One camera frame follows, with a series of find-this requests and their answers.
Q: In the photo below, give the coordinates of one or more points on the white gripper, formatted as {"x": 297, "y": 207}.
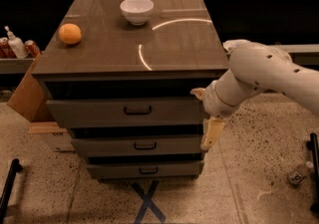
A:
{"x": 215, "y": 104}

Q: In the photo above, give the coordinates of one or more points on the grey top drawer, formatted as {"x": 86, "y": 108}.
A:
{"x": 127, "y": 112}

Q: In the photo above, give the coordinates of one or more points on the grey drawer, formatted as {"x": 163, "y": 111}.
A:
{"x": 143, "y": 170}
{"x": 137, "y": 145}
{"x": 127, "y": 112}

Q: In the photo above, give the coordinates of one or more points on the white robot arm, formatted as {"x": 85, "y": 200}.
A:
{"x": 253, "y": 69}

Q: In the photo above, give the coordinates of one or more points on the grey bottom drawer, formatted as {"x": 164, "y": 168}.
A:
{"x": 143, "y": 170}

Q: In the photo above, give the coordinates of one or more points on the grey drawer cabinet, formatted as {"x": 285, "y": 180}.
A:
{"x": 176, "y": 51}

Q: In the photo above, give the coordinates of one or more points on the grey middle drawer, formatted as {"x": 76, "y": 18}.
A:
{"x": 137, "y": 145}

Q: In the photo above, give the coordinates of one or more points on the black right base leg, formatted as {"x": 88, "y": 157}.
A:
{"x": 313, "y": 146}

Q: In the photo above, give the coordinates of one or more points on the black base leg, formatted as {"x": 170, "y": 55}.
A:
{"x": 15, "y": 167}
{"x": 313, "y": 146}

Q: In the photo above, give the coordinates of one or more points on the clear plastic bottle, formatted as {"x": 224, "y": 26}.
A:
{"x": 300, "y": 172}

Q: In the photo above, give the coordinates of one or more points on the white ceramic bowl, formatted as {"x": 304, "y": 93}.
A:
{"x": 137, "y": 12}

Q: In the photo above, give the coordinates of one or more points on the white box on floor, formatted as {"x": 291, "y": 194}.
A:
{"x": 56, "y": 138}

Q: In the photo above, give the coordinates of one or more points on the orange fruit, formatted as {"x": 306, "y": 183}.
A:
{"x": 70, "y": 34}

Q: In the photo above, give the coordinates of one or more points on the brown cardboard box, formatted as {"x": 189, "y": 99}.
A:
{"x": 29, "y": 100}

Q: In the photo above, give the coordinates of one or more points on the red soda can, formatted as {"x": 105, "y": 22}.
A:
{"x": 5, "y": 48}
{"x": 32, "y": 48}

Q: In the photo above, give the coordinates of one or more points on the black left base leg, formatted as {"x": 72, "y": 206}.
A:
{"x": 15, "y": 167}

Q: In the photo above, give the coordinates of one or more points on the white pump bottle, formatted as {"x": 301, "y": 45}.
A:
{"x": 16, "y": 44}

